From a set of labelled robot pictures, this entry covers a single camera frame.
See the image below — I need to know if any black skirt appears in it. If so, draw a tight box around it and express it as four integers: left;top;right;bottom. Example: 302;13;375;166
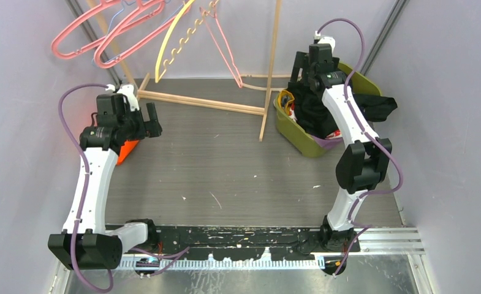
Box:
287;83;398;139

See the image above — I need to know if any purple skirt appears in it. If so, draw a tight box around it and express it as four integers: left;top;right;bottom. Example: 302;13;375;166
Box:
312;136;344;150

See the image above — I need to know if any thin pink wire hanger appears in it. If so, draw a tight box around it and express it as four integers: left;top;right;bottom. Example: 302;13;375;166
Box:
199;1;244;88

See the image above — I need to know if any pink plastic hanger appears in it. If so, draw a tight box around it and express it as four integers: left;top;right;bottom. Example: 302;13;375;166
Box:
93;1;192;69

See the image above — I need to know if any red white patterned garment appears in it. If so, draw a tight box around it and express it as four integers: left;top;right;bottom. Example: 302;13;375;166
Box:
290;98;342;140

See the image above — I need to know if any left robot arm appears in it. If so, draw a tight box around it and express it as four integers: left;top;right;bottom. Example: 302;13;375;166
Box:
48;93;162;270

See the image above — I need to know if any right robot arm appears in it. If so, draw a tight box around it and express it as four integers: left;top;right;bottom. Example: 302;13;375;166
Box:
289;43;392;252

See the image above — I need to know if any orange cloth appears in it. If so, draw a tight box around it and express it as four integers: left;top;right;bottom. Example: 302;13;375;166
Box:
91;113;140;167

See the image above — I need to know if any green plastic basket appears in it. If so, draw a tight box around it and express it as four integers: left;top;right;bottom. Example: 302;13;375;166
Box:
273;72;382;158

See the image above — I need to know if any wooden clothes rack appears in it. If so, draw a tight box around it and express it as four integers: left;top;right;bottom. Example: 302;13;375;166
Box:
94;1;286;141

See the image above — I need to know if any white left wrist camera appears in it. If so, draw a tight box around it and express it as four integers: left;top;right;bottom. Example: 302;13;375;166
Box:
105;84;140;111

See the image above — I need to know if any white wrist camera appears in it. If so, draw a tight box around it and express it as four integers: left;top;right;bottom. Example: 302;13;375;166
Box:
314;33;336;53
105;84;140;111

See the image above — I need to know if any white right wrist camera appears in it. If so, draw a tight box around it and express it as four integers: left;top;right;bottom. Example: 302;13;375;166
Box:
314;33;336;53

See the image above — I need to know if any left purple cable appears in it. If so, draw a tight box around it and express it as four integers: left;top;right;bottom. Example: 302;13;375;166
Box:
57;83;191;294

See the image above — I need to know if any purple cable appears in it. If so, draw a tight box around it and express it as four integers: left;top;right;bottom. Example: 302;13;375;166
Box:
57;83;191;294
315;18;404;281

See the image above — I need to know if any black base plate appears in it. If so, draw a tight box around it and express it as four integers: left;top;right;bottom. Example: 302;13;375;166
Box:
138;225;360;262

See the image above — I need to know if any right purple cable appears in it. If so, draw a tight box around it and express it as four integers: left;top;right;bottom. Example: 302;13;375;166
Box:
315;18;404;281

